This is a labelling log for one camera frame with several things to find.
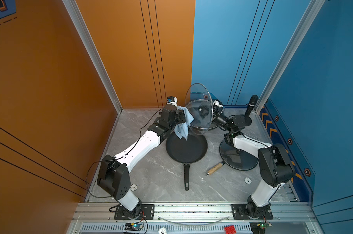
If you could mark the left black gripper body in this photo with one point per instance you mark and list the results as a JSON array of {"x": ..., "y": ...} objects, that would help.
[{"x": 179, "y": 118}]

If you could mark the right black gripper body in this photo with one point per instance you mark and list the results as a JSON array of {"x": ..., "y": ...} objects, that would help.
[{"x": 220, "y": 120}]

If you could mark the light blue microfibre cloth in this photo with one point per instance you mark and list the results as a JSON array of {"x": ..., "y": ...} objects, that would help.
[{"x": 182, "y": 129}]

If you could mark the glass lid of pan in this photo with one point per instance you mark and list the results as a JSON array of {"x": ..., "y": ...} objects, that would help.
[{"x": 232, "y": 158}]

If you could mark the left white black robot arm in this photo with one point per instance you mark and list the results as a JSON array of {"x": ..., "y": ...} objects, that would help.
[{"x": 114, "y": 171}]

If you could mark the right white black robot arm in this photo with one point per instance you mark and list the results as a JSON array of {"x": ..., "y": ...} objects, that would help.
[{"x": 244, "y": 153}]

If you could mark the black microphone on stand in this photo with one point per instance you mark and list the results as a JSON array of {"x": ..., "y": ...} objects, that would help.
[{"x": 246, "y": 117}]

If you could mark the right white round marker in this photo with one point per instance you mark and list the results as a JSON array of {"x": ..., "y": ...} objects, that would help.
[{"x": 247, "y": 180}]

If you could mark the white round marker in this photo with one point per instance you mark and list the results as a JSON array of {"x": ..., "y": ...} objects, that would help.
[
  {"x": 133, "y": 187},
  {"x": 247, "y": 180}
]

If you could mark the left white round marker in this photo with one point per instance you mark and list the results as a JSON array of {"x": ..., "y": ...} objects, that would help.
[{"x": 133, "y": 187}]

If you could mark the small green circuit board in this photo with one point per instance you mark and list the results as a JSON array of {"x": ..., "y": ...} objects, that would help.
[{"x": 133, "y": 228}]

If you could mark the red perforated block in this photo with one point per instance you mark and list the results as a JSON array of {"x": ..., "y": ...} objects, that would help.
[{"x": 230, "y": 229}]

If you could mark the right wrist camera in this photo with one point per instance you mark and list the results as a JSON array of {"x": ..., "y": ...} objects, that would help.
[{"x": 217, "y": 104}]

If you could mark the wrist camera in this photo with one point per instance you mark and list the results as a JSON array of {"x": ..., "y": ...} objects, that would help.
[
  {"x": 217, "y": 104},
  {"x": 171, "y": 100}
]

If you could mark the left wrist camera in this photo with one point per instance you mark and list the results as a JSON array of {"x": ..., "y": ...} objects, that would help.
[{"x": 171, "y": 100}]

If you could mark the black frying pan long handle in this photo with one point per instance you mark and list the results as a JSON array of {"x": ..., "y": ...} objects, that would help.
[{"x": 187, "y": 151}]

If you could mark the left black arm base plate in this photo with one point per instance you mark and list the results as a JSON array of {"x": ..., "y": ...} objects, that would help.
[{"x": 147, "y": 211}]

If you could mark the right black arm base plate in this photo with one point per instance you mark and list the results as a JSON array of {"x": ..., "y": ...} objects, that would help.
[{"x": 251, "y": 211}]

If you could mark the right circuit board with wires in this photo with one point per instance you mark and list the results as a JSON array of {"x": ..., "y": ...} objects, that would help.
[{"x": 264, "y": 225}]

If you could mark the aluminium front rail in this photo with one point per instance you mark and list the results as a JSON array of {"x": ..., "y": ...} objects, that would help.
[{"x": 194, "y": 212}]

